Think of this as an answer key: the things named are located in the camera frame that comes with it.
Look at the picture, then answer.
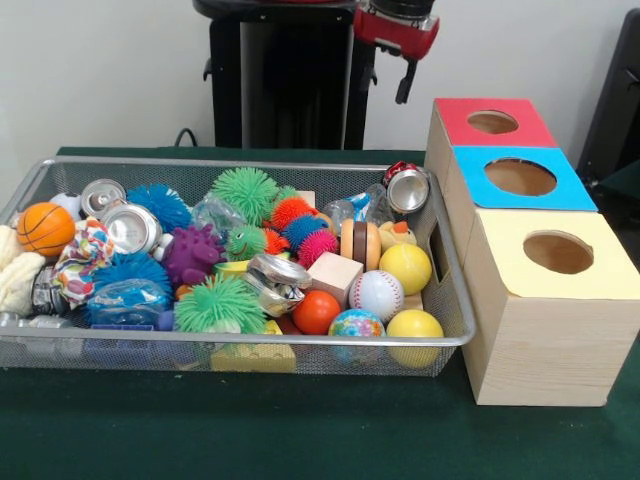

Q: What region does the wooden box with three holes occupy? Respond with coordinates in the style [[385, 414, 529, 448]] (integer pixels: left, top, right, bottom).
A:
[[423, 97, 640, 407]]

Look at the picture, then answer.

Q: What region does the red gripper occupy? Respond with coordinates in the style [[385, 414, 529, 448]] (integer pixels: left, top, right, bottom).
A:
[[353, 7, 441, 105]]

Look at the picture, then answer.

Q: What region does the black upright panel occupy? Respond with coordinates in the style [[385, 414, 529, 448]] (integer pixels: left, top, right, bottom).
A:
[[577, 7, 640, 176]]

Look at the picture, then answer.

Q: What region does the silver wire mesh bin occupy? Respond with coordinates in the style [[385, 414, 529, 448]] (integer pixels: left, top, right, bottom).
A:
[[0, 155, 476, 379]]

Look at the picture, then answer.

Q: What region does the white toy baseball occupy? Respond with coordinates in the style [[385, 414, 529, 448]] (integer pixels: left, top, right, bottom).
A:
[[348, 270, 405, 325]]

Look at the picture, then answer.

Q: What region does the globe print ball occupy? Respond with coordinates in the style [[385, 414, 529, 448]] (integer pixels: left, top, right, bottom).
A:
[[327, 308, 387, 365]]

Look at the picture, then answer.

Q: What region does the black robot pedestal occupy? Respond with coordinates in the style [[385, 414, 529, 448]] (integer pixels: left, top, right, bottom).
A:
[[192, 0, 380, 150]]

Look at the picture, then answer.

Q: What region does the purple spiky rubber toy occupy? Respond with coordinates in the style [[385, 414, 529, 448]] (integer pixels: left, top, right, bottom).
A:
[[160, 224, 227, 288]]

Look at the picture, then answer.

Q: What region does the yellow ball with seam lines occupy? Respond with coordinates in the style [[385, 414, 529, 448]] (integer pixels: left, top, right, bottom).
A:
[[378, 243, 433, 296]]

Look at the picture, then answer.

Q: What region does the orange toy basketball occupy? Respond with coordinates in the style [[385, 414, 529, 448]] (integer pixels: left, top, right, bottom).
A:
[[16, 202, 77, 258]]

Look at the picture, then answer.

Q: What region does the toy hamburger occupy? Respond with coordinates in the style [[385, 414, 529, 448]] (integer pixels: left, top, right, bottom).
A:
[[339, 218, 382, 264]]

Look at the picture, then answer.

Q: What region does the plain wooden cube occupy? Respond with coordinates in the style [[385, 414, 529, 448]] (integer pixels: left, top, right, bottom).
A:
[[306, 251, 365, 309]]

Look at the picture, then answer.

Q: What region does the plain orange ball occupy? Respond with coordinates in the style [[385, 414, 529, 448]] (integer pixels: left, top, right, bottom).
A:
[[292, 290, 342, 336]]

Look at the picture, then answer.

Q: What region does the yellow plush duck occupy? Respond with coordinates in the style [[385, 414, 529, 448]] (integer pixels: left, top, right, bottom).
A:
[[377, 221, 418, 250]]

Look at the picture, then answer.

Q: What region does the dark green tablecloth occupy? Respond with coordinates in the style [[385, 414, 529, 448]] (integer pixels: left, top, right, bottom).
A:
[[597, 162, 640, 221], [0, 145, 640, 480]]

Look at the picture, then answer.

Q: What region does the crushed red drink can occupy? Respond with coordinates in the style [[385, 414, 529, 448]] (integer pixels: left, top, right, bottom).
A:
[[382, 160, 431, 215]]

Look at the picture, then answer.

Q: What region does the plain yellow ball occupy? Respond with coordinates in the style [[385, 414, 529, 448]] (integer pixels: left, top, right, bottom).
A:
[[385, 309, 445, 370]]

